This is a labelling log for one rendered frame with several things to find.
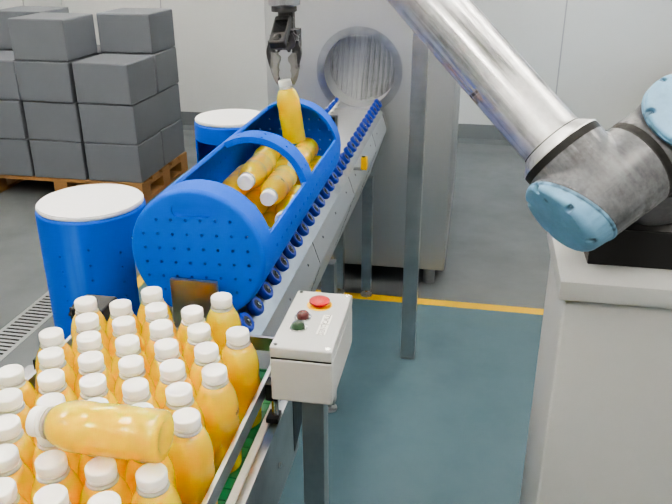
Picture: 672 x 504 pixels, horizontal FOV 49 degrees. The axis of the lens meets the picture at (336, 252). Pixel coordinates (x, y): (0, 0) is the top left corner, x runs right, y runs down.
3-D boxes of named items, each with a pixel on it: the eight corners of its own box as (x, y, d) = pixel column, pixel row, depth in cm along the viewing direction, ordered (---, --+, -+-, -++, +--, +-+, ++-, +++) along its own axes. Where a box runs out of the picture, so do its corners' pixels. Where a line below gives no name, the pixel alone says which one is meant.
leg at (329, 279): (338, 405, 286) (338, 258, 261) (335, 414, 281) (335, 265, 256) (323, 403, 287) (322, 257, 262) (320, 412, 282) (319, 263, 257)
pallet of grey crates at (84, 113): (188, 169, 568) (174, 8, 520) (144, 204, 496) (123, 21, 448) (46, 161, 589) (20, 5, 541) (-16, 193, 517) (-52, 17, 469)
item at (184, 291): (224, 331, 154) (220, 277, 149) (220, 337, 151) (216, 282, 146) (179, 327, 155) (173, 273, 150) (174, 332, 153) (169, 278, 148)
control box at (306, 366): (352, 342, 135) (352, 293, 131) (332, 406, 117) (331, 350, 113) (299, 338, 137) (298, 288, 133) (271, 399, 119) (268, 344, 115)
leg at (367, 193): (372, 292, 374) (375, 175, 349) (371, 298, 369) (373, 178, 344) (361, 292, 375) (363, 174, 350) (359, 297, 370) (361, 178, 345)
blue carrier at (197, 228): (342, 188, 230) (340, 97, 219) (269, 322, 152) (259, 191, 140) (255, 185, 235) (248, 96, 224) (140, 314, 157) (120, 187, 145)
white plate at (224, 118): (202, 108, 297) (202, 111, 297) (187, 124, 271) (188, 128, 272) (270, 108, 296) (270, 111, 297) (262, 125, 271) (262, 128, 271)
